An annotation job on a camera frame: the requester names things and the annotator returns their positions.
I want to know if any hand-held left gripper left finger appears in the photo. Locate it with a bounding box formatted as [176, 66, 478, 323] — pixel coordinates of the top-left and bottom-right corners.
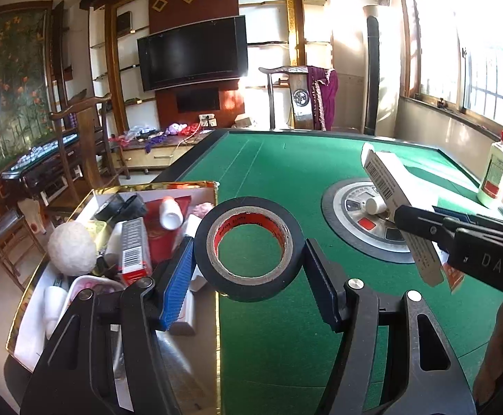
[20, 236, 196, 415]

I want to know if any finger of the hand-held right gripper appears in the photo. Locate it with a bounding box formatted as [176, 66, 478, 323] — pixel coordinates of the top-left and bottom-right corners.
[432, 206, 503, 239]
[394, 204, 459, 248]

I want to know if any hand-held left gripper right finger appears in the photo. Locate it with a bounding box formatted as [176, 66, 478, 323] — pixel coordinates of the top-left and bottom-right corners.
[304, 239, 477, 415]

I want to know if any long white box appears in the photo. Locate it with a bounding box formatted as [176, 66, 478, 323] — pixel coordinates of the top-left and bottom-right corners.
[361, 142, 447, 288]

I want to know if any black tape roll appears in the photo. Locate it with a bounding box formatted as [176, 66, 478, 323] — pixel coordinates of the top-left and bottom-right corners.
[193, 196, 308, 303]

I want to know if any pink white bagged item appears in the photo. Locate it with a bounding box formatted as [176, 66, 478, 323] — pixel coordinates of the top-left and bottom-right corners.
[67, 274, 125, 307]

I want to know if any gold-edged white box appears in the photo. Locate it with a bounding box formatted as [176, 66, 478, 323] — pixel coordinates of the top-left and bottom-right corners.
[5, 181, 223, 415]

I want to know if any yellow plastic case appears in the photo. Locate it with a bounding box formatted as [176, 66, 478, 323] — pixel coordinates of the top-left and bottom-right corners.
[88, 220, 109, 251]

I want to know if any beige fuzzy ball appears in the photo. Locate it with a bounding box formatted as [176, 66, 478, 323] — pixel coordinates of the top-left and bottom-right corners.
[47, 220, 97, 276]

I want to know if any red white paper packet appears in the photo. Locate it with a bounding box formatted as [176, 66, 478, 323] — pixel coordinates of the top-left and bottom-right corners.
[439, 251, 466, 295]

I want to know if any red foil packet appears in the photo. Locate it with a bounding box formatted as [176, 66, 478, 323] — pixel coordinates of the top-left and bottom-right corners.
[144, 194, 192, 264]

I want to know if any white bottle with red cap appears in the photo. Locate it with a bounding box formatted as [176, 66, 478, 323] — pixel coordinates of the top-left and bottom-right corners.
[476, 131, 503, 209]

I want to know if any tiny white bottle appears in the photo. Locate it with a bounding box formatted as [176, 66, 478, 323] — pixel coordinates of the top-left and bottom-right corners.
[364, 194, 388, 214]

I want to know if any grey red barcode box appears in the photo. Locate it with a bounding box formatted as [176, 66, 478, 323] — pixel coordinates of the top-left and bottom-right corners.
[119, 217, 154, 286]

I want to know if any pink fuzzy pompom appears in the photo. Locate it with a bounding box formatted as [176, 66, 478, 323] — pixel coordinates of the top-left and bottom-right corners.
[190, 202, 215, 219]

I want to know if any black ribbed round object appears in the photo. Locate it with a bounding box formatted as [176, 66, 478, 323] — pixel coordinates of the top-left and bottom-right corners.
[119, 194, 148, 223]

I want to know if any low wooden cabinet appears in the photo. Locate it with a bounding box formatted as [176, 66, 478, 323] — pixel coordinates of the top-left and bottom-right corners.
[117, 132, 211, 174]

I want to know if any colourful clutter pile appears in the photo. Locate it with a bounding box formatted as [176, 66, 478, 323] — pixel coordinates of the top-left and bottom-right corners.
[113, 125, 200, 152]

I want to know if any white sack with red mark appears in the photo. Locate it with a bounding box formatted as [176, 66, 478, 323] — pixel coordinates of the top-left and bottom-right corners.
[21, 199, 47, 236]

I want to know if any purple fringed cloth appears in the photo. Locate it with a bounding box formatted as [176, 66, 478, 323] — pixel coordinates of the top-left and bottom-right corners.
[307, 66, 339, 131]

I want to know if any floor-standing air conditioner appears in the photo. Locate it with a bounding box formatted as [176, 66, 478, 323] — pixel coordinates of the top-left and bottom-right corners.
[362, 4, 401, 137]

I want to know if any brown wooden chair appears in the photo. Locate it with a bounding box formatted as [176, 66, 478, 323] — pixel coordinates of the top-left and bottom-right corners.
[46, 93, 131, 217]

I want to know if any wood-framed barred window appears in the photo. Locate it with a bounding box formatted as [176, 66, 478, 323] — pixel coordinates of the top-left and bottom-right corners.
[396, 0, 503, 139]

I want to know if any carved wooden chair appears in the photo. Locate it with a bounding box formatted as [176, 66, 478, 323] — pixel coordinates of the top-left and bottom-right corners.
[258, 65, 339, 131]

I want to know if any dark table with tiles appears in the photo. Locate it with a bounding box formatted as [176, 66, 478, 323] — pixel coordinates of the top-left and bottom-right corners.
[1, 132, 83, 202]

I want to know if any black flat television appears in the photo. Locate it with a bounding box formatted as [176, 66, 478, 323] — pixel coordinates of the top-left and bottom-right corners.
[137, 15, 249, 92]

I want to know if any flower mural painting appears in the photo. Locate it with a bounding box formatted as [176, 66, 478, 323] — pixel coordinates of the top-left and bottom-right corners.
[0, 6, 53, 191]

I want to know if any black rectangular wall panel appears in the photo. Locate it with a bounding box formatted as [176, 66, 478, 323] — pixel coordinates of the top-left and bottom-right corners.
[176, 87, 222, 114]

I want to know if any wooden wall unit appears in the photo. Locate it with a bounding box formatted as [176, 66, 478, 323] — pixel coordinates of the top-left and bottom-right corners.
[81, 0, 334, 139]

